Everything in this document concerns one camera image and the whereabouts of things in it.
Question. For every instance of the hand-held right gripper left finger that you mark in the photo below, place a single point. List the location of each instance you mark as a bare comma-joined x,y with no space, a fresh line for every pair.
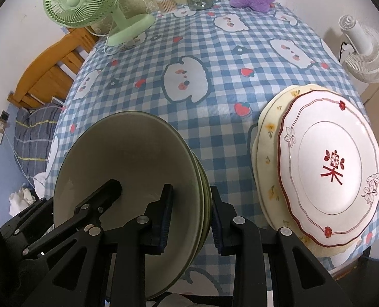
165,217

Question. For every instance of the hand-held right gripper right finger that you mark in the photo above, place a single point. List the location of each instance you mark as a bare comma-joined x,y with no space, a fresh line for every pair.
216,227

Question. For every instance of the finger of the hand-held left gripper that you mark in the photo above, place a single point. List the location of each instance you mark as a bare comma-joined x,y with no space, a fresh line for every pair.
32,206
111,189

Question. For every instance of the white plate red rim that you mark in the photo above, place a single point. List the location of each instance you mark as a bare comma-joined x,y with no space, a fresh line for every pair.
330,166

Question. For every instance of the white crumpled cloth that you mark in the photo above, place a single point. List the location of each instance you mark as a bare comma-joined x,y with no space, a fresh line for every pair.
21,198

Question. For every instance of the white sheet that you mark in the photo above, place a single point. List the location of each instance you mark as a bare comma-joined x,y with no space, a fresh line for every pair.
40,182

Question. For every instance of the striped grey cushion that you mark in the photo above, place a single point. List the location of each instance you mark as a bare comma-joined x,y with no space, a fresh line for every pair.
36,134

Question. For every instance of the blue checked tablecloth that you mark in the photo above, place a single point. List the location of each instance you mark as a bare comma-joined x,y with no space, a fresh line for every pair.
215,70

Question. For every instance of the green desk fan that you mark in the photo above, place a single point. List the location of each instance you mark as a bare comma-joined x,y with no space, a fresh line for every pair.
77,0

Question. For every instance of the cotton swab box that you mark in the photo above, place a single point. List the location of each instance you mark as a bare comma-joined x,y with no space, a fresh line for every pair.
165,3

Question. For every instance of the white standing fan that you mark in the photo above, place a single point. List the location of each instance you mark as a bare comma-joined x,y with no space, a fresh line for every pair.
362,41

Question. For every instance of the white wall socket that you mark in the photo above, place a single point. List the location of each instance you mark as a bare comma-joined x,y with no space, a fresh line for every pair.
0,124

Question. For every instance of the black metal table frame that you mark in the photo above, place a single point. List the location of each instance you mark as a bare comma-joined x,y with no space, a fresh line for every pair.
365,250

